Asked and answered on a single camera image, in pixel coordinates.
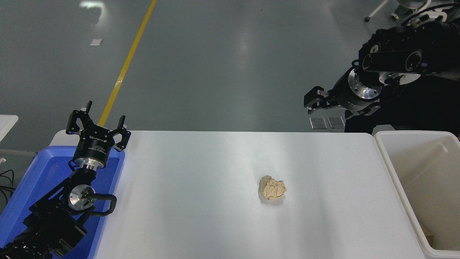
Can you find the tan paper scrap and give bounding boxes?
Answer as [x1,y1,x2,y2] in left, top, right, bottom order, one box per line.
[419,223,436,249]

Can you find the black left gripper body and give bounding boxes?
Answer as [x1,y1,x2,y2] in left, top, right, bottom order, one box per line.
[73,126,115,168]

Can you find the thin black cables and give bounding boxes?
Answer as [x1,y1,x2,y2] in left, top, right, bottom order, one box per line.
[0,170,15,205]

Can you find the blue plastic tray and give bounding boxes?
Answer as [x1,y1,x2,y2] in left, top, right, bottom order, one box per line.
[0,146,125,259]

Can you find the white side table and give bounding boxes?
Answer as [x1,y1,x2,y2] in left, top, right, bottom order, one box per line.
[0,114,19,142]

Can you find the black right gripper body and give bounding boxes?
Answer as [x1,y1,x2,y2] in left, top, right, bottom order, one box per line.
[331,70,381,112]

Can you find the crumpled tan paper ball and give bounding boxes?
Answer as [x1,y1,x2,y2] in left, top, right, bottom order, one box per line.
[259,175,288,200]

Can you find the large pale plastic bin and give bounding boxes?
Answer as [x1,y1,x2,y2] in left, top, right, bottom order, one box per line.
[374,130,460,259]

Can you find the white wheeled chair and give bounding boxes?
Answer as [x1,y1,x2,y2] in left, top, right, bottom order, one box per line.
[364,0,448,26]

